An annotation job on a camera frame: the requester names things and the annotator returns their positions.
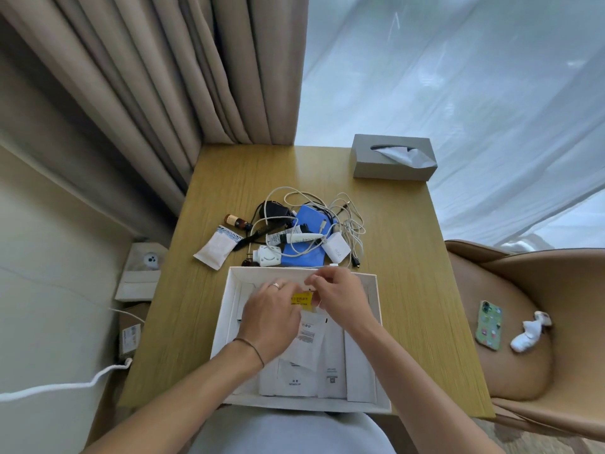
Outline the beige curtain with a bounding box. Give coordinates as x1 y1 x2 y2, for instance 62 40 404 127
0 0 311 219

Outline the person's right forearm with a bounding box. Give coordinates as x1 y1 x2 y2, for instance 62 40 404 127
346 317 505 454

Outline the white sachet with blue pattern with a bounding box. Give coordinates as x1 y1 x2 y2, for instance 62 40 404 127
192 225 245 271

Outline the white plug adapter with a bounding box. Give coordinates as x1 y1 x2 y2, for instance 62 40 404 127
250 245 282 269

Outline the narrow white cardboard insert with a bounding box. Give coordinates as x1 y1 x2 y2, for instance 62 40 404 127
344 326 378 404

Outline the person's left forearm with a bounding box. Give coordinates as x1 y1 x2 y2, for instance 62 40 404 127
83 339 265 454

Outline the sheer white curtain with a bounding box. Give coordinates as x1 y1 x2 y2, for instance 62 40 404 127
292 0 605 254

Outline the phone in green case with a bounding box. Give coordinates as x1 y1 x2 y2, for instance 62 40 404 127
475 300 504 352

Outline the thick white power cable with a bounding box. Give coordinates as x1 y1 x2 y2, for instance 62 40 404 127
0 358 134 404

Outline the black comb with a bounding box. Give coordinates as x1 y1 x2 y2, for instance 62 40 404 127
231 231 272 254

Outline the white paper bag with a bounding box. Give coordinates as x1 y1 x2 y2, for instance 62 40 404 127
114 241 169 303

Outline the wide white flat packet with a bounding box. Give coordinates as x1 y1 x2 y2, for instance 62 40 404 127
258 358 319 398

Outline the white charger block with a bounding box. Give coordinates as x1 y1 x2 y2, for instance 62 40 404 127
322 232 352 263

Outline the brown cardboard box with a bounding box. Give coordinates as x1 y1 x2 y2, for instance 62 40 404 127
118 302 152 361

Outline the black power adapter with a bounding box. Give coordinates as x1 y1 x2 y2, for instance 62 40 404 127
261 200 297 224

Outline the white coiled cable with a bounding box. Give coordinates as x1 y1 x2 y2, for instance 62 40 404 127
329 192 367 269

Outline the person's left hand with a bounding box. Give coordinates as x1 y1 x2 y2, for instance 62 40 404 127
235 279 306 368

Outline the person's grey shirt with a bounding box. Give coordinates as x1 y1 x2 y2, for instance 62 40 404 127
188 405 399 454

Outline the white cosmetic tube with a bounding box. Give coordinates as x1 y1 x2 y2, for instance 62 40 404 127
265 230 328 247

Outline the person's right hand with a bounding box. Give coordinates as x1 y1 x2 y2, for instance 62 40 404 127
304 266 379 333

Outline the white cardboard box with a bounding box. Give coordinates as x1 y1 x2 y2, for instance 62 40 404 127
210 265 392 415

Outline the white sock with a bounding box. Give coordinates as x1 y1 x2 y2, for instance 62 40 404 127
509 310 553 353

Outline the white tissue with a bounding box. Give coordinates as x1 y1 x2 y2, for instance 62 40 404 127
371 146 436 170

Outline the tan leather armchair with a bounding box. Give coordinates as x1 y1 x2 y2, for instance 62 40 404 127
444 239 605 443

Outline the thin black wrist band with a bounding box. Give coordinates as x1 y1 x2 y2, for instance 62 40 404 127
232 337 266 370

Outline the grey tissue box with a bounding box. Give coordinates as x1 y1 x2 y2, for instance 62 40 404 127
349 133 438 182

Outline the white printed label sachet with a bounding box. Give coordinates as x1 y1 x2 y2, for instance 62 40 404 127
291 311 328 370

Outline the tall white flat packet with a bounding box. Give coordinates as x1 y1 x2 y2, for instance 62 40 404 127
317 317 349 399

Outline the blue pouch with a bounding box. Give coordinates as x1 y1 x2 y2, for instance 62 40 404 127
278 205 339 269

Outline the beige looped cable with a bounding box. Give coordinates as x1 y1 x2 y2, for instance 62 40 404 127
261 186 328 219

